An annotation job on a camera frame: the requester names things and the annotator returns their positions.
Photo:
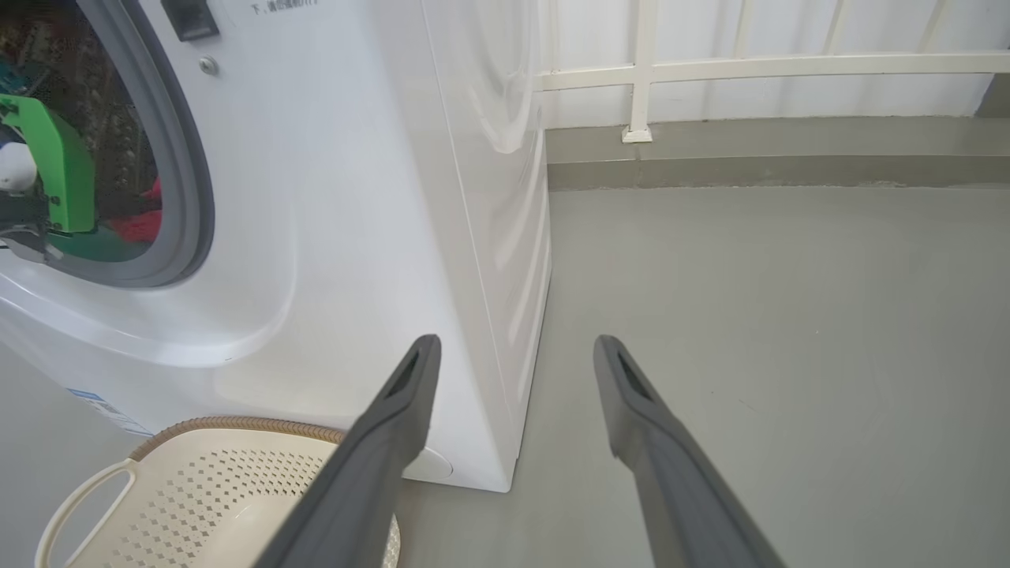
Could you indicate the white metal railing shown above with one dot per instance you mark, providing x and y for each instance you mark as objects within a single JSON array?
[{"x": 789, "y": 67}]

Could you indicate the blue energy label sticker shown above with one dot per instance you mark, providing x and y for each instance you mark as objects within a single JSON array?
[{"x": 110, "y": 412}]

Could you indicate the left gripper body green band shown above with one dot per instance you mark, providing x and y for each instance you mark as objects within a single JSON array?
[{"x": 67, "y": 181}]

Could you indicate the small silver round screw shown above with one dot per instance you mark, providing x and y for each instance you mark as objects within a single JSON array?
[{"x": 208, "y": 65}]

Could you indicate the red and white garment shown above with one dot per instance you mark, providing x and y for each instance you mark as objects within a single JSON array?
[{"x": 138, "y": 225}]

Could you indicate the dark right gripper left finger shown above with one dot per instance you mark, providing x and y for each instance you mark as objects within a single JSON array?
[{"x": 371, "y": 473}]

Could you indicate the cream perforated laundry basket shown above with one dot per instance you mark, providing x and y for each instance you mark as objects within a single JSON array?
[{"x": 197, "y": 505}]

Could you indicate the steel washer drum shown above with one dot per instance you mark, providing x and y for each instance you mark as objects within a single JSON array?
[{"x": 118, "y": 118}]

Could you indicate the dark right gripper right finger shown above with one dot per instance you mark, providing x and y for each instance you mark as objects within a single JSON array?
[{"x": 678, "y": 489}]

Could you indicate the round white filter cover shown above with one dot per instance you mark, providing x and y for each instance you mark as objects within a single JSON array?
[{"x": 430, "y": 465}]

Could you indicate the white front-load washing machine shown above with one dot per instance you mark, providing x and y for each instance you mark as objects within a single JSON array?
[{"x": 355, "y": 197}]

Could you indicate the grey rubber door gasket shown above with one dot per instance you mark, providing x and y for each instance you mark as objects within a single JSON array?
[{"x": 185, "y": 197}]

